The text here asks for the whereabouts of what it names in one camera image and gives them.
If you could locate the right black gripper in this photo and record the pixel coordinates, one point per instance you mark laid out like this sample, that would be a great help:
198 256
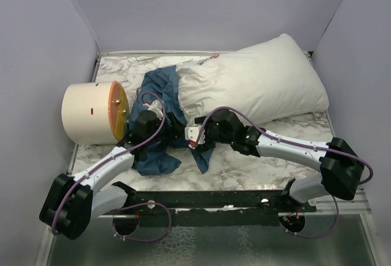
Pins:
209 121

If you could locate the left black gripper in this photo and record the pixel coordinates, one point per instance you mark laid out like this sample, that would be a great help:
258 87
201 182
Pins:
176 131

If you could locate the blue lettered pillowcase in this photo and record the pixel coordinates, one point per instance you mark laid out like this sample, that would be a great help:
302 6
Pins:
151 159

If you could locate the white pillow with red logo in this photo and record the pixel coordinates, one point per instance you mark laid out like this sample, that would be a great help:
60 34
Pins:
268 81

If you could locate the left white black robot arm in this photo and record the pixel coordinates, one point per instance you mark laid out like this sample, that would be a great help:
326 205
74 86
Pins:
73 200

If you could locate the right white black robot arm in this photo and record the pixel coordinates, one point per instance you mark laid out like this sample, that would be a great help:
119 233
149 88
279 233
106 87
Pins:
338 168

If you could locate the cream cylinder with orange lid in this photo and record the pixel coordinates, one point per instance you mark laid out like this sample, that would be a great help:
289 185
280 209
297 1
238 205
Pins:
95 113

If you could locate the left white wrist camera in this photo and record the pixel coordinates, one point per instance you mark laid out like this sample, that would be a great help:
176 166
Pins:
155 107

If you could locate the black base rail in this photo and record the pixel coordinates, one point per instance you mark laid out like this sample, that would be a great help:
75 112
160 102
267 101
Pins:
209 208

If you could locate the aluminium frame rail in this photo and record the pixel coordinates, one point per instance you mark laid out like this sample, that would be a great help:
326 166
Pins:
359 205

